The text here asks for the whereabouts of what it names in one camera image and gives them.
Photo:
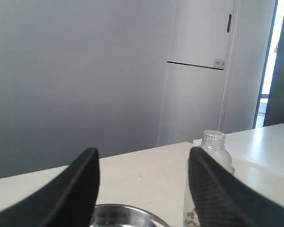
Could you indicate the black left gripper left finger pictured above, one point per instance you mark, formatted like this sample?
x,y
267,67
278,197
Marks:
x,y
66,201

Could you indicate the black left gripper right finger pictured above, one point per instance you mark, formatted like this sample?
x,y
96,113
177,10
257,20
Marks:
x,y
221,200

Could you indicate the clear plastic bottle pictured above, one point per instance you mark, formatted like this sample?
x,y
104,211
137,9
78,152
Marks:
x,y
213,142

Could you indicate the round stainless steel pan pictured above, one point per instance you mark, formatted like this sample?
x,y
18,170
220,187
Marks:
x,y
120,215

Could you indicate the white wall socket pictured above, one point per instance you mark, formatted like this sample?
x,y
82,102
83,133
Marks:
x,y
219,64

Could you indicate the black door handle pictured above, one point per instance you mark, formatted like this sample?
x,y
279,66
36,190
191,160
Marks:
x,y
229,23

